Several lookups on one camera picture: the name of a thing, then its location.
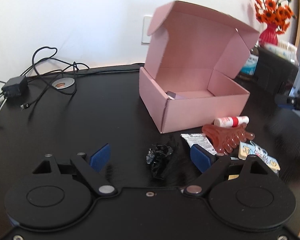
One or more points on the cartoon sticker packet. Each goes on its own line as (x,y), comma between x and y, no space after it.
(251,148)

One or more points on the clear wrapped packet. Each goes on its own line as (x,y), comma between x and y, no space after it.
(281,52)

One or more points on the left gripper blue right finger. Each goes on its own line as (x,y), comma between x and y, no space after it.
(212,167)

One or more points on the red white tube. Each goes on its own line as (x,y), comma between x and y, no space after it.
(231,121)

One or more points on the orange flower bouquet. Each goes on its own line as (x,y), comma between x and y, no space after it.
(277,13)

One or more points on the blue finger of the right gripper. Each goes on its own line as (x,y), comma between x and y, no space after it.
(284,101)

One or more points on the brown fish oil bottle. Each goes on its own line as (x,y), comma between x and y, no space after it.
(250,66)

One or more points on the white cream tube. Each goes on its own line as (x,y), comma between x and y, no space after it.
(199,139)

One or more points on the red translucent hand-shaped comb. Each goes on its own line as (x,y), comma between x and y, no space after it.
(226,139)

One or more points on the cotton swab box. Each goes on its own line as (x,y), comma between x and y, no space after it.
(292,49)

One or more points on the silver desk grommet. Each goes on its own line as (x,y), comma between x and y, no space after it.
(63,83)

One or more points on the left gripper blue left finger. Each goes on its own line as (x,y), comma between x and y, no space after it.
(89,166)

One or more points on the pink cardboard box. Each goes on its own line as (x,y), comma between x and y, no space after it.
(196,52)

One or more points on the black power adapter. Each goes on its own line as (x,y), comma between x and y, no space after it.
(14,87)

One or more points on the black appliance cabinet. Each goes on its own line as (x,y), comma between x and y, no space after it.
(273,73)

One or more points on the white wall socket strip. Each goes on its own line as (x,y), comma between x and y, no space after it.
(145,38)

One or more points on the red ribbed vase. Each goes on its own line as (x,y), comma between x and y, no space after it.
(268,35)

